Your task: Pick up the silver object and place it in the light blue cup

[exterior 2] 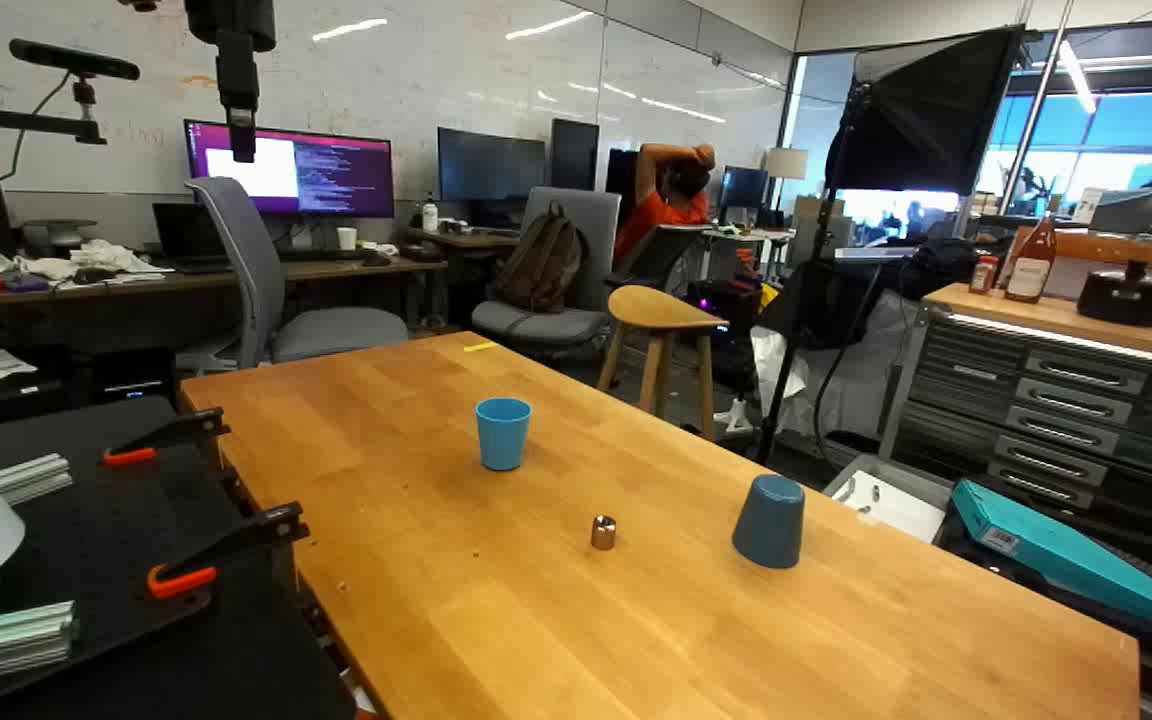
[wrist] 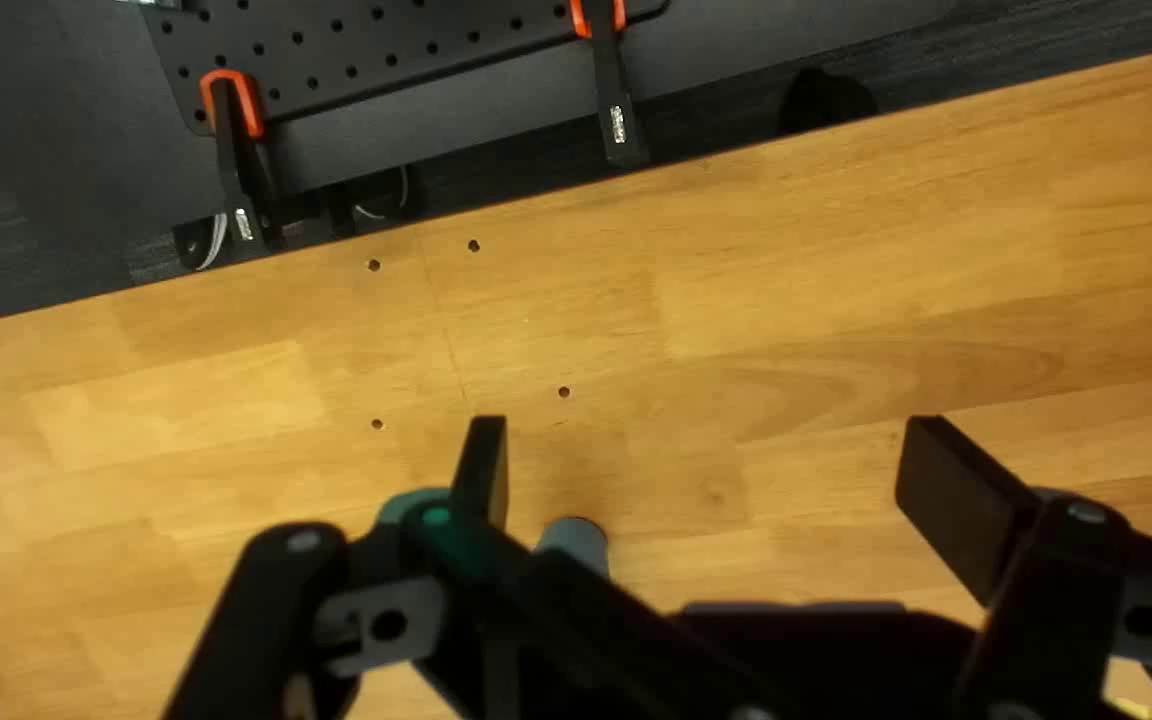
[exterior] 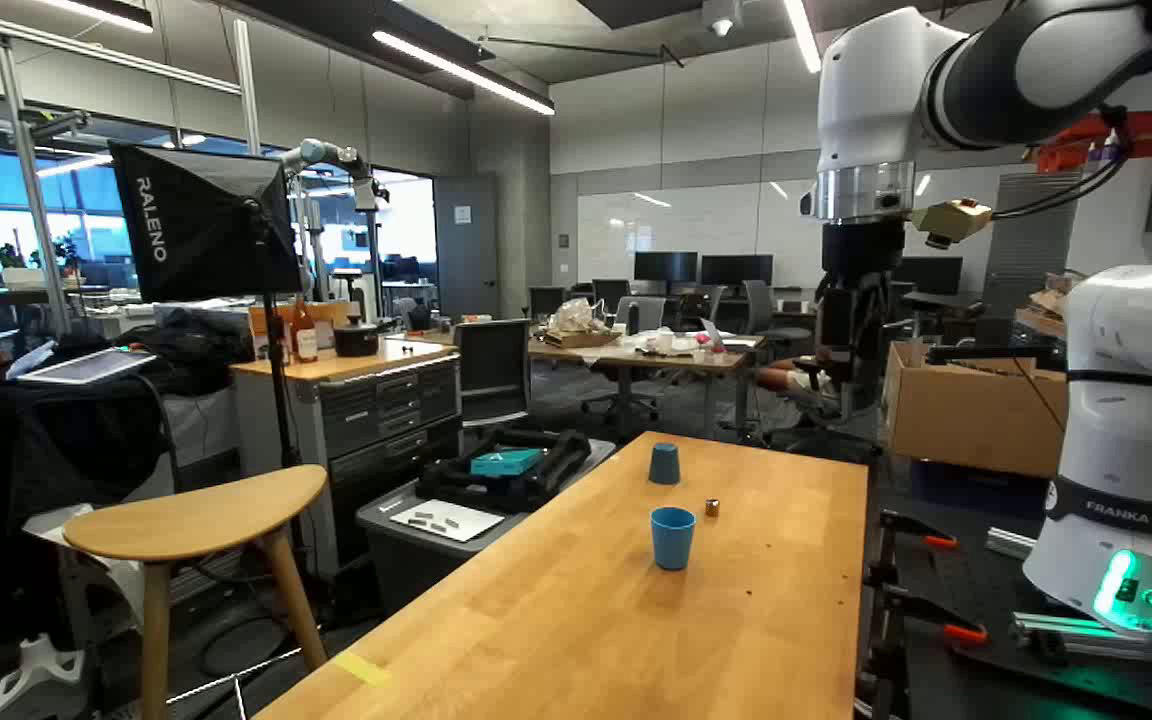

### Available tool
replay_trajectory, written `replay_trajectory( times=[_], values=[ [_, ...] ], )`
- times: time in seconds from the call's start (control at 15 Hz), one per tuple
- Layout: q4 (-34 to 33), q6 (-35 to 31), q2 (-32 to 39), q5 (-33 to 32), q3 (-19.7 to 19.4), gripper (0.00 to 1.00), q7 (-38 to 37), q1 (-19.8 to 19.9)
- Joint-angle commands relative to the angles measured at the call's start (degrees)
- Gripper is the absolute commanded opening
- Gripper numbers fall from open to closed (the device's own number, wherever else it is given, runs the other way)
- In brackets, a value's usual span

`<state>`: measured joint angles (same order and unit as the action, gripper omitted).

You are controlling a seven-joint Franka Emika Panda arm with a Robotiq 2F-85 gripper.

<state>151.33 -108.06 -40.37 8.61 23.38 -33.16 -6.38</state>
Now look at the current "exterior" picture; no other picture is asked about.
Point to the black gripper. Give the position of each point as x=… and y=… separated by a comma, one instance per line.
x=853, y=289

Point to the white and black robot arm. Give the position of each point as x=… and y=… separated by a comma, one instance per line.
x=901, y=80

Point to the dark blue upturned cup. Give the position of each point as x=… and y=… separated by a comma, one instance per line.
x=665, y=466

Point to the light blue plastic cup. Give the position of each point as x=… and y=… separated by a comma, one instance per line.
x=673, y=538

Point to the black softbox studio light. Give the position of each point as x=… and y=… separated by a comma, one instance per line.
x=204, y=227

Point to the black computer monitor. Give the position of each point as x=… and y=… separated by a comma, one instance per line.
x=735, y=270
x=665, y=265

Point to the cardboard box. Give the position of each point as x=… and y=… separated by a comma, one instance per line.
x=999, y=412

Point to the cluttered background work table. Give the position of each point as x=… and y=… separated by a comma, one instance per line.
x=573, y=332

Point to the black open tool case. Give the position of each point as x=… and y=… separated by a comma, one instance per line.
x=509, y=469

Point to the grey low cart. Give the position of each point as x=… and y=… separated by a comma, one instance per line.
x=416, y=542

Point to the grey drawer cabinet wooden top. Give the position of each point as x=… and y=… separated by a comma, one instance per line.
x=370, y=422

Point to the yellow tape strip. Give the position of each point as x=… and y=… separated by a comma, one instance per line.
x=362, y=669

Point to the round wooden stool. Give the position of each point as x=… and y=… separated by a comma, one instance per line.
x=185, y=525

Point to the orange handled bar clamp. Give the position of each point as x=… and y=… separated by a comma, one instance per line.
x=882, y=681

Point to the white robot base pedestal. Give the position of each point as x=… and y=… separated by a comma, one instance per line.
x=1095, y=547

